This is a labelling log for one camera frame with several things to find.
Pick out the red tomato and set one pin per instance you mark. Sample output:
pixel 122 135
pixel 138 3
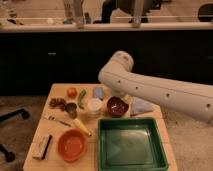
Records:
pixel 71 92

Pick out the blue small object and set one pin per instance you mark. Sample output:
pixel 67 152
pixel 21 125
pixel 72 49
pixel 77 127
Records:
pixel 98 93

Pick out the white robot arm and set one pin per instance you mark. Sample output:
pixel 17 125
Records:
pixel 193 99

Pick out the dark red bowl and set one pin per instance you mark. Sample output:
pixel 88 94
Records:
pixel 116 107

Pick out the orange bowl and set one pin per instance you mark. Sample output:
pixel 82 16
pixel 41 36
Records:
pixel 71 145

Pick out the white round container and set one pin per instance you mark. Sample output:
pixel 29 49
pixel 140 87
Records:
pixel 94 106

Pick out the wooden table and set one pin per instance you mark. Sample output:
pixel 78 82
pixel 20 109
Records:
pixel 53 161

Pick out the black and white eraser brush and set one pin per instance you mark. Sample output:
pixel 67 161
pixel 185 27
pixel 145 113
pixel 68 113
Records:
pixel 41 147

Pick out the blue grey cloth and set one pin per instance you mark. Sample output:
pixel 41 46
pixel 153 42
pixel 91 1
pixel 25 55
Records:
pixel 140 106

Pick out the green plastic tray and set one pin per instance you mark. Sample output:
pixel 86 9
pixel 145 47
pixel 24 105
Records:
pixel 131 144

